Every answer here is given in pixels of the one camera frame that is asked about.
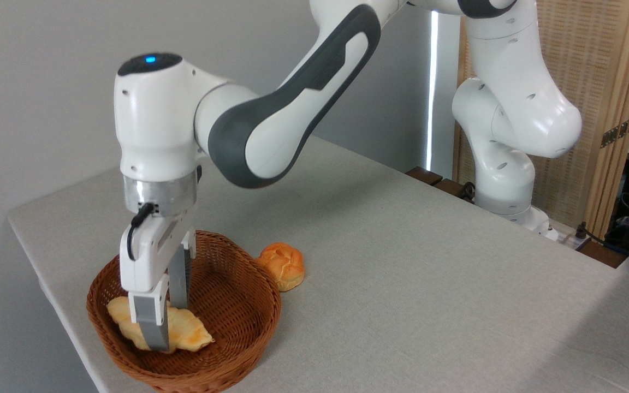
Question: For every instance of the long braided bread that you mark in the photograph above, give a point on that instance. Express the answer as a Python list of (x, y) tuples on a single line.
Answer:
[(189, 330)]

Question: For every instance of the white power strip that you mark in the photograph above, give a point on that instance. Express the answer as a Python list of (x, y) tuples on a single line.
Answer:
[(568, 238)]

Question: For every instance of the brass screen hinge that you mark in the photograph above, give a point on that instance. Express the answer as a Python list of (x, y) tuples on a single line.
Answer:
[(619, 131)]

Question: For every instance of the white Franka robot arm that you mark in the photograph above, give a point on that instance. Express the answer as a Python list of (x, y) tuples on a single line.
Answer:
[(156, 120)]

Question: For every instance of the dark brown wooden board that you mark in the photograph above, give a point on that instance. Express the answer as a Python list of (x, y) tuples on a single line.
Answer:
[(426, 176)]

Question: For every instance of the white vertical light strip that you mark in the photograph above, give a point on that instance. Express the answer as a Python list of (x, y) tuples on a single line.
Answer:
[(433, 82)]

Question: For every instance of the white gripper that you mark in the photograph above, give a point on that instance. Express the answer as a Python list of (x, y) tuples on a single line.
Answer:
[(145, 262)]

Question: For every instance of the round orange bread bun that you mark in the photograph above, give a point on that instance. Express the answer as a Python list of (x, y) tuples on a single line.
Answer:
[(284, 265)]

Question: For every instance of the grey tablecloth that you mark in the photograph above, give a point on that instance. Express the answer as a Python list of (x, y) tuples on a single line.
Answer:
[(402, 273)]

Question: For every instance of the brown wicker basket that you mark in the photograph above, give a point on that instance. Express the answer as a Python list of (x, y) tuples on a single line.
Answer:
[(227, 284)]

